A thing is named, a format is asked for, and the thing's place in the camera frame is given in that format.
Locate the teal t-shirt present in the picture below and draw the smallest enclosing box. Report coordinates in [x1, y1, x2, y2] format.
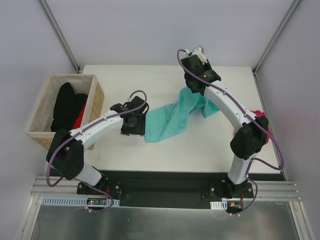
[144, 87, 219, 143]

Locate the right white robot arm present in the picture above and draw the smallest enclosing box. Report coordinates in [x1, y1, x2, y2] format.
[178, 54, 269, 199]

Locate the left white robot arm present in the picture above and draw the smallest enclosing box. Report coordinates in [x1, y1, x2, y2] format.
[46, 96, 149, 195]

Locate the red garment in basket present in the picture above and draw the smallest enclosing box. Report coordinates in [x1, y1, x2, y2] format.
[71, 102, 87, 130]

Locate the black garment in basket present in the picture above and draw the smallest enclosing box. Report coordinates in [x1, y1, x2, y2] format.
[50, 82, 88, 132]

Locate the pink folded t-shirt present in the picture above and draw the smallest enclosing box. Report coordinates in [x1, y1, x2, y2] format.
[251, 110, 272, 144]

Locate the wicker laundry basket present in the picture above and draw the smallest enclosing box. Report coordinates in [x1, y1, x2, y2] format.
[26, 74, 105, 149]

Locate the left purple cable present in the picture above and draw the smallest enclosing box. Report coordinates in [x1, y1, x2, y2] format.
[46, 90, 148, 213]

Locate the purple cable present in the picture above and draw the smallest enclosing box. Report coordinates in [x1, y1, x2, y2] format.
[176, 48, 285, 217]
[46, 90, 148, 213]

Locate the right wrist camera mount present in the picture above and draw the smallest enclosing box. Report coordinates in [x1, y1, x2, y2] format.
[190, 46, 208, 64]

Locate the right aluminium corner post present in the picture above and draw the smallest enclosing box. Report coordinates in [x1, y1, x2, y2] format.
[252, 0, 303, 76]

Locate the aluminium corner post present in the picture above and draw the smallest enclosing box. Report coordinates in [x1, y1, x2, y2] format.
[252, 0, 303, 76]
[37, 0, 81, 74]

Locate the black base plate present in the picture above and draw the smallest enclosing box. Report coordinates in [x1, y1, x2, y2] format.
[76, 170, 260, 208]

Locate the aluminium rail frame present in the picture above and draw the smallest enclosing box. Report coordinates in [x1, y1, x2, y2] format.
[30, 176, 303, 202]

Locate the left aluminium corner post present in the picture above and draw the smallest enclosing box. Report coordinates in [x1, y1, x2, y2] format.
[37, 0, 81, 74]

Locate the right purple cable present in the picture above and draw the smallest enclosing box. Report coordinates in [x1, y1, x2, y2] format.
[176, 48, 285, 217]

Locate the left white cable duct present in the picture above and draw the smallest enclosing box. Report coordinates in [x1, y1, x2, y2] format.
[41, 196, 120, 208]

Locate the white cable duct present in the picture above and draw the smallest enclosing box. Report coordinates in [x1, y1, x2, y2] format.
[210, 200, 228, 211]
[41, 196, 120, 208]

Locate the right white cable duct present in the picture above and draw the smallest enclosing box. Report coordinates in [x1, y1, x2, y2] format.
[210, 200, 228, 211]

